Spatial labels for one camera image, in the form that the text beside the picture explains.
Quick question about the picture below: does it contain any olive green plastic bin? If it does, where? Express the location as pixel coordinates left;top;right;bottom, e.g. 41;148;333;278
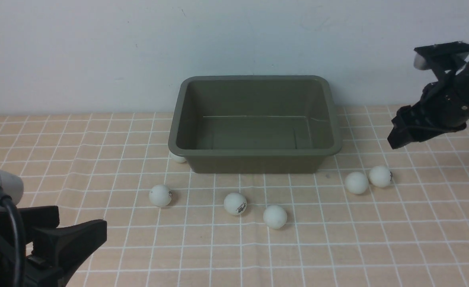
168;76;342;174

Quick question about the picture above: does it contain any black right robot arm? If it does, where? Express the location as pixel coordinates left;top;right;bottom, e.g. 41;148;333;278
387;41;469;149

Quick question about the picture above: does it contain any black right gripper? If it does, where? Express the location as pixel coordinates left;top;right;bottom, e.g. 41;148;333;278
387;71;469;149

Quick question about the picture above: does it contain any plain white ping-pong ball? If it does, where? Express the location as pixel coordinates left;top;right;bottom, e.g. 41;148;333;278
263;205;288;230

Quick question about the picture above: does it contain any white ball with logo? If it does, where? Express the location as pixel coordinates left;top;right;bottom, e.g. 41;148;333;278
224;192;247;216

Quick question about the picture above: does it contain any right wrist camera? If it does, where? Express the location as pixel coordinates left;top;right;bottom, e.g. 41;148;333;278
413;41;469;81

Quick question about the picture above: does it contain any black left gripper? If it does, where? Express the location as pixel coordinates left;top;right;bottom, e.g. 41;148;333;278
0;206;107;287

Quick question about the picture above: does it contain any peach checkered tablecloth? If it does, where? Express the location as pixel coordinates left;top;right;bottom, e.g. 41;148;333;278
0;106;469;287

